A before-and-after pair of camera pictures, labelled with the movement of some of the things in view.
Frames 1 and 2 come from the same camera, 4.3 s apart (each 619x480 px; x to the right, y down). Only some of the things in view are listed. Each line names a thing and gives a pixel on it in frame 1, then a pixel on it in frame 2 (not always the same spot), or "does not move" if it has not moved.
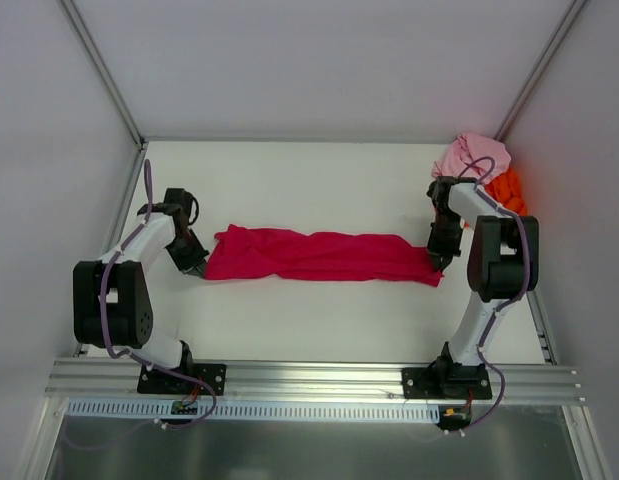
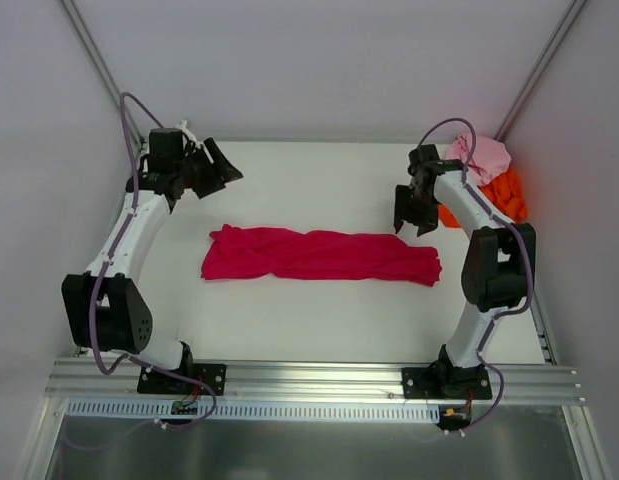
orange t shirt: x=506 y=190 does not move
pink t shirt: x=472 y=156 does not move
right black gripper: x=441 y=250 -> x=416 y=204
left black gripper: x=190 y=257 -> x=205 y=167
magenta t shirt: x=240 y=253 does not move
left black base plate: x=161 y=382 does not move
